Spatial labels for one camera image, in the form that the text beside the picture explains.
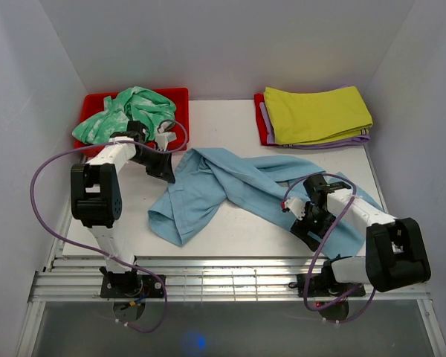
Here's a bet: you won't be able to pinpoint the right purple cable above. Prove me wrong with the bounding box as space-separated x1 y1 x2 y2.
282 173 378 325

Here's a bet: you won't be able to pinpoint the aluminium rail frame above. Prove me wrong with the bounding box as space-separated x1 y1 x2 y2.
16 148 446 357

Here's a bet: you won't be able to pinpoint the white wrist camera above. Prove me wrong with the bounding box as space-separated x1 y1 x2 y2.
154 128 177 151
282 197 306 220

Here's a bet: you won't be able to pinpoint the light blue trousers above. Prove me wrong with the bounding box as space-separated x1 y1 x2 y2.
147 147 386 260

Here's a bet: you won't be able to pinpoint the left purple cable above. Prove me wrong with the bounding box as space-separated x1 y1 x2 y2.
29 119 190 334

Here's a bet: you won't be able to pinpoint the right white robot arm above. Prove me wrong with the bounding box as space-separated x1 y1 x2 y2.
281 173 431 296

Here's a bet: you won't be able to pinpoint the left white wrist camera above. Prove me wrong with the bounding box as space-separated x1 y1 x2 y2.
154 128 177 151

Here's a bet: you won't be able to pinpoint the red plastic bin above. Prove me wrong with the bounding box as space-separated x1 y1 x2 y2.
72 86 190 158

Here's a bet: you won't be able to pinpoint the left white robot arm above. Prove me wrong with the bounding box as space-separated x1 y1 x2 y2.
71 121 176 300

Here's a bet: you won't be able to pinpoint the purple cable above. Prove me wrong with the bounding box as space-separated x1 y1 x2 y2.
282 173 378 325
29 119 190 334

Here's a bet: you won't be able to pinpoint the lilac folded trousers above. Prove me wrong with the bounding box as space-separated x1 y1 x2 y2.
259 86 371 150

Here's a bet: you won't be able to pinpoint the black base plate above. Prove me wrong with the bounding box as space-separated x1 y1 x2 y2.
100 271 166 299
288 274 366 298

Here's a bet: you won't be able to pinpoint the yellow folded trousers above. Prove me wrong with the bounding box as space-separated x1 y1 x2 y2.
263 86 373 146

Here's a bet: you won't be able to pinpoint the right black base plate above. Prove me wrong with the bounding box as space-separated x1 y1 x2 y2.
288 274 366 298

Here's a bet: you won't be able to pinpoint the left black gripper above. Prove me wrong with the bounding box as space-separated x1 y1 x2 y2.
131 147 176 184

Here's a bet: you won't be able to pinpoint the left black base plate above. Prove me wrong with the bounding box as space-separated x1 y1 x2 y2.
100 271 166 299

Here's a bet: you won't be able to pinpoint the green white patterned trousers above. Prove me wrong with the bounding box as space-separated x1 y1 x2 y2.
72 86 176 144

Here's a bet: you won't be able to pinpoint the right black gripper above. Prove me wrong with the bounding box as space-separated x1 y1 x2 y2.
290 202 337 252

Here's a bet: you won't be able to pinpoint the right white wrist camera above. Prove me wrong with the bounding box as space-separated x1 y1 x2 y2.
282 197 306 220

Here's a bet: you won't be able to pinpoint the red folded trousers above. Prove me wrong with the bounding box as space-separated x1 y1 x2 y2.
253 93 276 147

